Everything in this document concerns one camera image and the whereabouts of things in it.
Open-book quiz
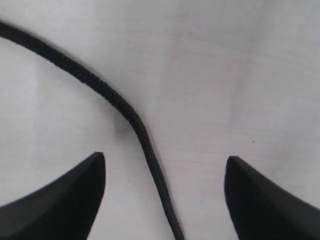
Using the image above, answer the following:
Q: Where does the black rope strand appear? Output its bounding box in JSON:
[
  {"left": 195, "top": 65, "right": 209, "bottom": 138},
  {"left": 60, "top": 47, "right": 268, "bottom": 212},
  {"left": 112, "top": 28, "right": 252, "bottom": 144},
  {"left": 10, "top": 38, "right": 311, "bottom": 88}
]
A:
[{"left": 0, "top": 21, "right": 186, "bottom": 240}]

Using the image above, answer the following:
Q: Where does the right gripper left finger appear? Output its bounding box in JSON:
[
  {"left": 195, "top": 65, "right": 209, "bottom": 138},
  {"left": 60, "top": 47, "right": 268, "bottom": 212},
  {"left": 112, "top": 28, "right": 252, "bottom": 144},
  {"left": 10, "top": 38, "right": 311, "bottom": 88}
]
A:
[{"left": 0, "top": 152, "right": 106, "bottom": 240}]

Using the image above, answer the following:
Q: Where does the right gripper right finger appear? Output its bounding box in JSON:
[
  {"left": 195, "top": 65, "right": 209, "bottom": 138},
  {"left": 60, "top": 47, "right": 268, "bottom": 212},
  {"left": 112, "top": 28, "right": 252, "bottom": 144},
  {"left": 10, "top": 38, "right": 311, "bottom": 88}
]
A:
[{"left": 224, "top": 156, "right": 320, "bottom": 240}]

